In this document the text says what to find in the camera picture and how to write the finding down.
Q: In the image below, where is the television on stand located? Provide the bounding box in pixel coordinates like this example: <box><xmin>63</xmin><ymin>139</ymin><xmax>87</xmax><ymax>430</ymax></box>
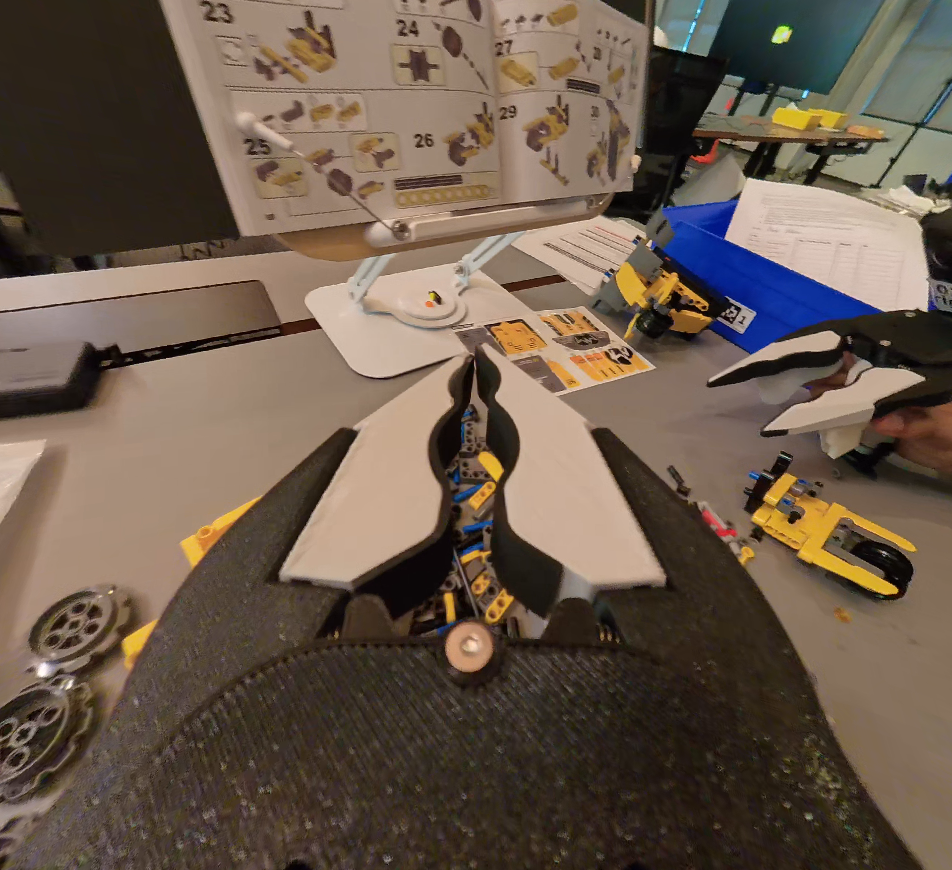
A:
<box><xmin>710</xmin><ymin>0</ymin><xmax>904</xmax><ymax>97</ymax></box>

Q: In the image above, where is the yellow grey sticker sheet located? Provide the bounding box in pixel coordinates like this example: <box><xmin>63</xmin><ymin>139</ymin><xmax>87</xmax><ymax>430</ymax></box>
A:
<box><xmin>455</xmin><ymin>308</ymin><xmax>655</xmax><ymax>395</ymax></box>

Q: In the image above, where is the yellow box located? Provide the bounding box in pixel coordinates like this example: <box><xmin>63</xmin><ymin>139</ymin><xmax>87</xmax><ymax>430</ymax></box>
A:
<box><xmin>772</xmin><ymin>107</ymin><xmax>849</xmax><ymax>132</ymax></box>

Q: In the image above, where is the clear plastic bag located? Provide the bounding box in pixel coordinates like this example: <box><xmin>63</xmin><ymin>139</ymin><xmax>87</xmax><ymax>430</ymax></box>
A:
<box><xmin>0</xmin><ymin>438</ymin><xmax>47</xmax><ymax>523</ymax></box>

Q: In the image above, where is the open instruction booklet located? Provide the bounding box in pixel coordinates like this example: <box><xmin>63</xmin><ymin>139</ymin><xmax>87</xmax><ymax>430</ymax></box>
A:
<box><xmin>132</xmin><ymin>0</ymin><xmax>650</xmax><ymax>239</ymax></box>

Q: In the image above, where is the black power brick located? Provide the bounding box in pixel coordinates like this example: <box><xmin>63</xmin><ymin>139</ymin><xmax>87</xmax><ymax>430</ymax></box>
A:
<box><xmin>0</xmin><ymin>340</ymin><xmax>101</xmax><ymax>419</ymax></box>

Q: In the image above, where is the blue plastic bin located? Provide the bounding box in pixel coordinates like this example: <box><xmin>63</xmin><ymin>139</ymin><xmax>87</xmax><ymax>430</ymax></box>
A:
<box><xmin>658</xmin><ymin>200</ymin><xmax>882</xmax><ymax>354</ymax></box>

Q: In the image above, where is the black office chair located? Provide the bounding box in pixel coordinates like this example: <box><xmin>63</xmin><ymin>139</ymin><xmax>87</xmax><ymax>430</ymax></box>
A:
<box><xmin>643</xmin><ymin>48</ymin><xmax>730</xmax><ymax>209</ymax></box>

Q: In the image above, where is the small yellow wheeled toy assembly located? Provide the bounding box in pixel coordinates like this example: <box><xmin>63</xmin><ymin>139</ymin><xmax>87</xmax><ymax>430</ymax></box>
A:
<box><xmin>744</xmin><ymin>452</ymin><xmax>917</xmax><ymax>599</ymax></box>

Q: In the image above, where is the printed paper form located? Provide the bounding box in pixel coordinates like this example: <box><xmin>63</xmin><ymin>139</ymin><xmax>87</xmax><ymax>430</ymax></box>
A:
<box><xmin>725</xmin><ymin>178</ymin><xmax>931</xmax><ymax>313</ymax></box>

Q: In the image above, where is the person's right hand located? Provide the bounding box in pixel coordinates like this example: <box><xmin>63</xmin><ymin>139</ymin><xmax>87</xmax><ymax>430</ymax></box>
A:
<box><xmin>805</xmin><ymin>372</ymin><xmax>952</xmax><ymax>473</ymax></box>

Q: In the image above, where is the pile of toy bricks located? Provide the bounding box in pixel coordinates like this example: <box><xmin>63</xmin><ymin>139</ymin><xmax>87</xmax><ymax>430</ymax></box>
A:
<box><xmin>122</xmin><ymin>405</ymin><xmax>756</xmax><ymax>666</ymax></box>

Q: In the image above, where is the printed paper sheet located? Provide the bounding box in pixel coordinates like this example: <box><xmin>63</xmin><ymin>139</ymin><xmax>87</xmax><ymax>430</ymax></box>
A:
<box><xmin>513</xmin><ymin>215</ymin><xmax>655</xmax><ymax>294</ymax></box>

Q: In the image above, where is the large yellow grey toy model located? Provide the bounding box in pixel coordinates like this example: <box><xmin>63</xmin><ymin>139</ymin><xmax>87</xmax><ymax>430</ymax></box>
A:
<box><xmin>591</xmin><ymin>211</ymin><xmax>733</xmax><ymax>343</ymax></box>

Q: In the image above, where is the white book stand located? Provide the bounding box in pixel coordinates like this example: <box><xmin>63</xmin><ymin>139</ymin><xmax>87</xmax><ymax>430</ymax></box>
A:
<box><xmin>235</xmin><ymin>111</ymin><xmax>642</xmax><ymax>380</ymax></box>

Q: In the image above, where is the large black screen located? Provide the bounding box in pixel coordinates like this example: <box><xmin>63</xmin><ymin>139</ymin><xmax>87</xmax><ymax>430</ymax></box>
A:
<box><xmin>0</xmin><ymin>0</ymin><xmax>655</xmax><ymax>259</ymax></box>

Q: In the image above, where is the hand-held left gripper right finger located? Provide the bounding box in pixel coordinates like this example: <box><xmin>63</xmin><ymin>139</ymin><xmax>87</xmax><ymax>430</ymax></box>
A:
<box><xmin>474</xmin><ymin>345</ymin><xmax>669</xmax><ymax>620</ymax></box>

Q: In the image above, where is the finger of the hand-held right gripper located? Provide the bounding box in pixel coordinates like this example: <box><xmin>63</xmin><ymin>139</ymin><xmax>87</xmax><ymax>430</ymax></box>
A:
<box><xmin>761</xmin><ymin>366</ymin><xmax>928</xmax><ymax>460</ymax></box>
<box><xmin>707</xmin><ymin>329</ymin><xmax>852</xmax><ymax>402</ymax></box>

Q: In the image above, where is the background wooden desk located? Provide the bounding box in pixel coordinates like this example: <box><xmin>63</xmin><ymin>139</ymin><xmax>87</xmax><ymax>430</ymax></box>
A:
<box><xmin>692</xmin><ymin>107</ymin><xmax>890</xmax><ymax>186</ymax></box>

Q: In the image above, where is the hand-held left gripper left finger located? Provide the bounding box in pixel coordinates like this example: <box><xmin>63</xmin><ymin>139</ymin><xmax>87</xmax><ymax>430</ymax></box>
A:
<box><xmin>279</xmin><ymin>355</ymin><xmax>477</xmax><ymax>620</ymax></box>

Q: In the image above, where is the black spoked toy wheel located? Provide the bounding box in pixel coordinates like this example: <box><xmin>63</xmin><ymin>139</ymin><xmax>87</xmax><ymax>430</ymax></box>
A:
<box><xmin>28</xmin><ymin>583</ymin><xmax>140</xmax><ymax>678</ymax></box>
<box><xmin>0</xmin><ymin>673</ymin><xmax>99</xmax><ymax>806</ymax></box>

